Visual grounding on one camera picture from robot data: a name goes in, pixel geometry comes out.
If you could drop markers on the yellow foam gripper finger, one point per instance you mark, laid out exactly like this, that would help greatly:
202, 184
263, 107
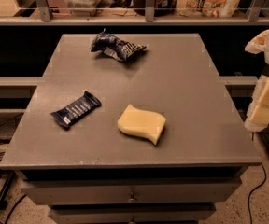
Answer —
258, 110
257, 44

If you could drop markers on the blue chip bag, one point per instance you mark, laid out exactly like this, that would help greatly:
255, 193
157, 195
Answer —
116, 48

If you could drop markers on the printed food bag on shelf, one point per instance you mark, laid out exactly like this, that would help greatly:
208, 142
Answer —
209, 8

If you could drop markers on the yellow wavy sponge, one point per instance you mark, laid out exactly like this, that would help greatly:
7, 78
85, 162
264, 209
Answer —
141, 123

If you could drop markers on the grey drawer cabinet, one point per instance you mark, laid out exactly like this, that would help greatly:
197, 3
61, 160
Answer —
92, 173

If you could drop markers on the dark blue snack bar wrapper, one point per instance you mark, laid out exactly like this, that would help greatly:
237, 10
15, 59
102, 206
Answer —
77, 110

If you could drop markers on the grey metal shelf rail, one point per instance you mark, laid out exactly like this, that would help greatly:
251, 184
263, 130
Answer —
116, 13

